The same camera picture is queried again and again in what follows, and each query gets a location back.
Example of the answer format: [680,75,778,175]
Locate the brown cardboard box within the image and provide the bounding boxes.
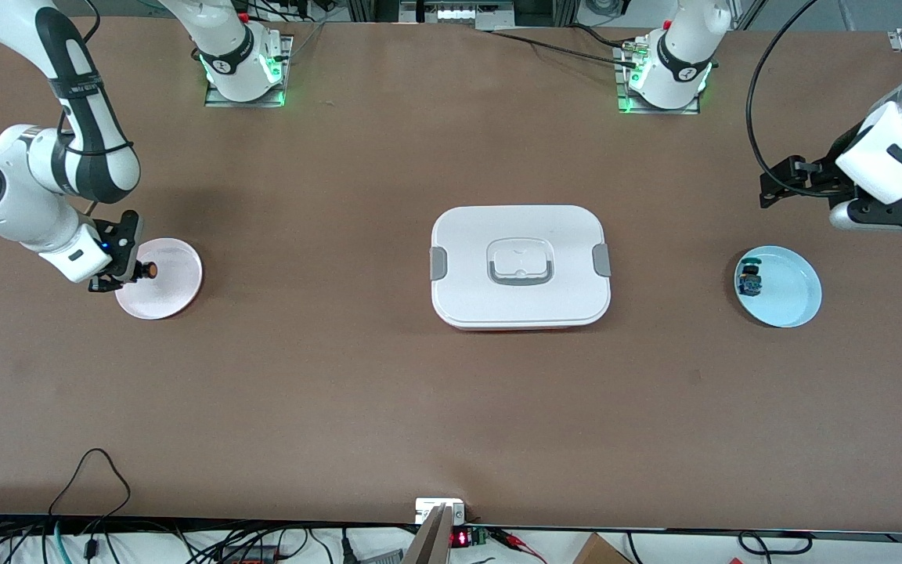
[572,533,632,564]

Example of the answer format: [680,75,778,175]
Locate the silver equipment box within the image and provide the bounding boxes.
[400,0,516,31]

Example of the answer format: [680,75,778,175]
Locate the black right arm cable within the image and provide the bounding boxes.
[56,0,101,220]

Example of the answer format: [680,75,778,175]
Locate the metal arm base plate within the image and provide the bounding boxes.
[615,43,701,116]
[204,35,294,108]

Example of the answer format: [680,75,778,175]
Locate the black looped cable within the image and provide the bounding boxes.
[48,448,132,533]

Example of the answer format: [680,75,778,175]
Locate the green push button switch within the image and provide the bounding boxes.
[737,257,765,297]

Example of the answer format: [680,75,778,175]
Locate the pink round plate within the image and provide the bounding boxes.
[114,237,204,320]

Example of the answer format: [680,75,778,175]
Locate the red black clip wires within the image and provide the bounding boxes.
[490,529,547,564]

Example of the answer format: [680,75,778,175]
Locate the silver camera mount bracket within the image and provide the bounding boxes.
[402,497,467,564]

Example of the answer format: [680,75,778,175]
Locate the light blue round plate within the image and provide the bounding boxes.
[734,245,823,328]

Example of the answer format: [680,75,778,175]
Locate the white lunch box grey clips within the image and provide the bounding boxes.
[429,204,612,331]

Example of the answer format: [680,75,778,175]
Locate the black base power cable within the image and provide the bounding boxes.
[489,23,644,70]

